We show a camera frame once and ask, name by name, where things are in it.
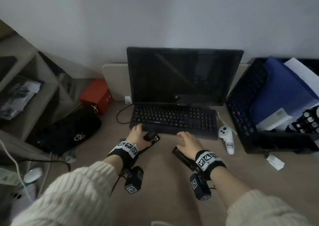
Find person's right hand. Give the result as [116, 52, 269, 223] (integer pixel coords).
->
[176, 131, 205, 161]

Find person's left hand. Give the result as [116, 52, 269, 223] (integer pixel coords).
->
[128, 123, 150, 151]

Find small black stapler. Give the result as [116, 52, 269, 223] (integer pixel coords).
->
[143, 130, 161, 143]

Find slim black stapler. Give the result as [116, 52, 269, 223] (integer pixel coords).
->
[171, 146, 200, 172]

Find person's left forearm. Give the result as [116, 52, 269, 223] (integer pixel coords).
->
[10, 155, 124, 226]

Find person's right forearm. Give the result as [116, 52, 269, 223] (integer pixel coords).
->
[210, 167, 312, 226]

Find black marker wristband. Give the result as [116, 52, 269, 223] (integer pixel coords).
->
[195, 150, 227, 181]
[107, 140, 140, 168]

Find black keyboard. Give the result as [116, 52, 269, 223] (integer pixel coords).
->
[129, 104, 219, 140]

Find white handheld controller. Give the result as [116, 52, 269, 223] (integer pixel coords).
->
[217, 112, 235, 156]

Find red box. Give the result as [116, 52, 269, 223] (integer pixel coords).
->
[79, 78, 113, 115]

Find black perforated file basket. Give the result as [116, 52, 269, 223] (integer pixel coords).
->
[225, 57, 319, 155]

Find black computer monitor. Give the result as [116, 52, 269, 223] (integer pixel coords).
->
[126, 47, 244, 107]

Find black handbag gold logo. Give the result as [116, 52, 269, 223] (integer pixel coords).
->
[32, 105, 102, 157]

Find grey bag charm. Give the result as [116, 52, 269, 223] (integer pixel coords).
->
[62, 150, 76, 164]

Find crumpled white paper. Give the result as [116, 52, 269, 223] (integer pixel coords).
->
[266, 153, 285, 171]

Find white cardboard box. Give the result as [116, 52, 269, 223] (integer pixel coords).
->
[255, 108, 294, 132]

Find beige shelf unit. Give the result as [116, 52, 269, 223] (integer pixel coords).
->
[0, 19, 100, 159]

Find blue folder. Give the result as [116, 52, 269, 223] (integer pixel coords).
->
[250, 56, 319, 125]

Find white computer mouse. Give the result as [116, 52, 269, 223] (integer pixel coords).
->
[24, 168, 43, 183]

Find black white patterned sheet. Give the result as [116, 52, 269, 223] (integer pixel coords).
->
[291, 106, 319, 134]

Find black white picture booklet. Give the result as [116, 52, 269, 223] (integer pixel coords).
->
[0, 81, 42, 120]

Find white paper sheets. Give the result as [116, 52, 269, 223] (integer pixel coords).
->
[284, 57, 319, 90]

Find green white packet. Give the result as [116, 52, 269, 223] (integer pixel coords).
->
[0, 168, 23, 186]

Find pale smartphone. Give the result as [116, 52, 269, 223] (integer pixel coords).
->
[5, 183, 38, 216]

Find thin black keyboard cable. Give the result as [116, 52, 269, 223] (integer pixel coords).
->
[116, 104, 135, 125]

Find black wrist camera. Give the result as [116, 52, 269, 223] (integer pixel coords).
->
[124, 166, 144, 194]
[190, 172, 212, 201]

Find thick black cable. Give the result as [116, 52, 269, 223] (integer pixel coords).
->
[15, 158, 71, 173]

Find white cable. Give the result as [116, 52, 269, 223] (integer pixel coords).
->
[0, 140, 33, 201]

